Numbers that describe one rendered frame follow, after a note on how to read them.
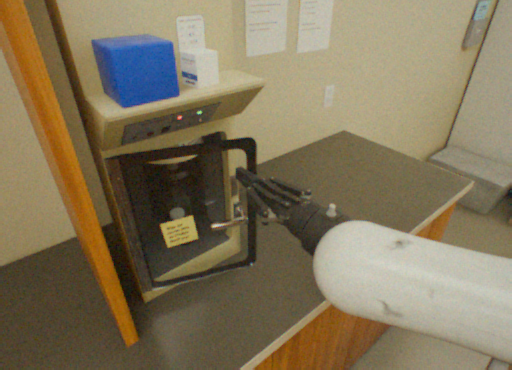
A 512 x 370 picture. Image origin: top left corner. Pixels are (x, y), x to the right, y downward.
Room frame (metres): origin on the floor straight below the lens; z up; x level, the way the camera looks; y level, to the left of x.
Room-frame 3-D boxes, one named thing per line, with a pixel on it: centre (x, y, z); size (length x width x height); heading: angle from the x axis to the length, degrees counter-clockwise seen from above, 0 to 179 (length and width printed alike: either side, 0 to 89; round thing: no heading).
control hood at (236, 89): (0.60, 0.14, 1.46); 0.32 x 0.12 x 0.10; 128
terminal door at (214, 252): (0.59, 0.14, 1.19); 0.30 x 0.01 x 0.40; 109
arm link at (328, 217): (0.41, -0.13, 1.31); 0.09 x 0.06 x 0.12; 128
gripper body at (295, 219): (0.47, -0.08, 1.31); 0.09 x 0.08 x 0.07; 38
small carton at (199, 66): (0.62, 0.10, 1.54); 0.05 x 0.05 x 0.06; 46
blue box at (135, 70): (0.55, 0.20, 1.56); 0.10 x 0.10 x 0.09; 38
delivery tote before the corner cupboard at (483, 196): (2.38, -1.91, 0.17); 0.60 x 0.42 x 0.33; 36
